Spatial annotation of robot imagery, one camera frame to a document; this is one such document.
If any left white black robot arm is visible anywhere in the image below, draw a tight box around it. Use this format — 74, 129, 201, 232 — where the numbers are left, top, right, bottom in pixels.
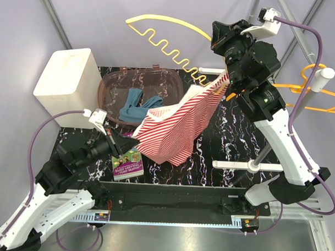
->
0, 130, 139, 251

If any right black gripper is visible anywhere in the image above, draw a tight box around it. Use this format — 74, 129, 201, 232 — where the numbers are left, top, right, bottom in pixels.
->
209, 18, 260, 91

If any brown transparent oval basket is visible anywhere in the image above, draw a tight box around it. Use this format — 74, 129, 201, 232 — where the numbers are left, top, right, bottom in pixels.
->
97, 65, 184, 129

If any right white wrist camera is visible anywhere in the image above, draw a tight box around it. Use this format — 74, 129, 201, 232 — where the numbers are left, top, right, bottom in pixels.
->
240, 8, 281, 40

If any blue tank top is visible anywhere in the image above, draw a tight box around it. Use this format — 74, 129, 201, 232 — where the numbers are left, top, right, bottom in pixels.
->
118, 88, 163, 123

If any black marble pattern mat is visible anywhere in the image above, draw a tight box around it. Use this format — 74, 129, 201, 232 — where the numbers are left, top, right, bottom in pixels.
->
44, 64, 294, 190

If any white rectangular bin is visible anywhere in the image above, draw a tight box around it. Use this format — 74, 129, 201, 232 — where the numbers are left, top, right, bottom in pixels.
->
33, 48, 102, 116

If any yellow plastic hanger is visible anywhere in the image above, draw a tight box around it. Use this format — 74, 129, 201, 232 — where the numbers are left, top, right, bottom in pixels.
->
122, 13, 229, 95

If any white grey clothes rack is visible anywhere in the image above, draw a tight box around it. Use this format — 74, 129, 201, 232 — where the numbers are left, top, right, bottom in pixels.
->
213, 0, 335, 174

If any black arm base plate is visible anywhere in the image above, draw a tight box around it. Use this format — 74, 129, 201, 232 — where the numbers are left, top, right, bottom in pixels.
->
101, 181, 271, 228

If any red white striped top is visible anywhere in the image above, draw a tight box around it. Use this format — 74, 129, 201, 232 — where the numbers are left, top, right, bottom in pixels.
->
133, 72, 229, 166

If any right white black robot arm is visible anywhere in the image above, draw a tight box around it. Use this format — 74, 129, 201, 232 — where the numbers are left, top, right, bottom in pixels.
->
211, 20, 331, 215

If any purple treehouse book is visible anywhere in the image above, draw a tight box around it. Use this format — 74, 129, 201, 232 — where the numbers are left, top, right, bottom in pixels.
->
111, 147, 144, 181

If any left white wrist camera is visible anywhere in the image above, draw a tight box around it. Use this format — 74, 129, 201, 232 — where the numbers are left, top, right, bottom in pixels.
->
83, 108, 107, 135

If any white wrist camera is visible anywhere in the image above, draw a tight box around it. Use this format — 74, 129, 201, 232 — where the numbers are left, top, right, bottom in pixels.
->
240, 8, 281, 40
83, 108, 107, 135

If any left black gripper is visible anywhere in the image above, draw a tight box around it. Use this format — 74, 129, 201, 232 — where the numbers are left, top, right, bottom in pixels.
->
76, 123, 141, 172

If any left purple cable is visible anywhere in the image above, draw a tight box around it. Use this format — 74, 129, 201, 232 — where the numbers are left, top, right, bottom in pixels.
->
0, 105, 109, 251

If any orange plastic hanger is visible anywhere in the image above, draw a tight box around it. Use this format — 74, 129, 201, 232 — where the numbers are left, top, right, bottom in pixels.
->
226, 61, 335, 114

